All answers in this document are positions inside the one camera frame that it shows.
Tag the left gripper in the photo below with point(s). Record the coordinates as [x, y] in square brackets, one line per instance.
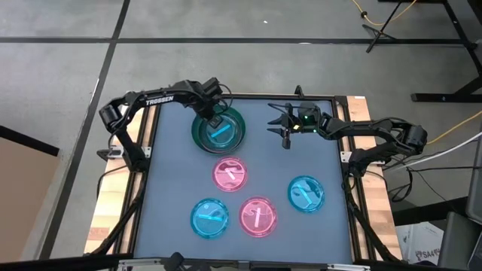
[211, 107]

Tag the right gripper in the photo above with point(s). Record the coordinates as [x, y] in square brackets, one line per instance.
[307, 122]

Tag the clear teal plastic plate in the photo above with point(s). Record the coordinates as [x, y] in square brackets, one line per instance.
[301, 203]
[226, 137]
[203, 226]

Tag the clear pink plastic plate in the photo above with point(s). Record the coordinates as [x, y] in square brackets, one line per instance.
[235, 180]
[263, 226]

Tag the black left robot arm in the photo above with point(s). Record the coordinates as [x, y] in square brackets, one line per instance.
[162, 98]

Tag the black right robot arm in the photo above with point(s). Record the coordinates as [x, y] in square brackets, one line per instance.
[361, 128]

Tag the dark green plastic plate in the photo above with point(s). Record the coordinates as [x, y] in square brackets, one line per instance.
[194, 130]

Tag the grey-blue table mat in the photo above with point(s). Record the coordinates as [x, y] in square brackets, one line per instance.
[169, 169]

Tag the black tripod stand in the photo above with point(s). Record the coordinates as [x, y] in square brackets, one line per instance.
[380, 32]

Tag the white cardboard box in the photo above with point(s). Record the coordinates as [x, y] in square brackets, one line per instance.
[421, 241]

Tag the grey upright panel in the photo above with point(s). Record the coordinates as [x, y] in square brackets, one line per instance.
[475, 188]

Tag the brown cardboard panel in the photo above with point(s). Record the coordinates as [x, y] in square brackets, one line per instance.
[22, 195]

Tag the grey equipment housing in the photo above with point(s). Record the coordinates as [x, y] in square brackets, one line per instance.
[459, 244]

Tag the black and silver crossbar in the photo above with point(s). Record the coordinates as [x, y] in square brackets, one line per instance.
[56, 264]

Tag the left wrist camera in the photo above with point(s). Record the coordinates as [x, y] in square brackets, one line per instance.
[215, 121]

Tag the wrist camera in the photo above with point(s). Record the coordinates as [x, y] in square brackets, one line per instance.
[286, 142]
[215, 121]

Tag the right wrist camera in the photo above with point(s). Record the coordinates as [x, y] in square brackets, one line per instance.
[286, 142]

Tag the black aluminium table frame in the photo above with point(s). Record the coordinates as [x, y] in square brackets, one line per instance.
[256, 96]

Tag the black desk leg frame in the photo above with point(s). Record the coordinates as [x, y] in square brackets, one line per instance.
[444, 98]

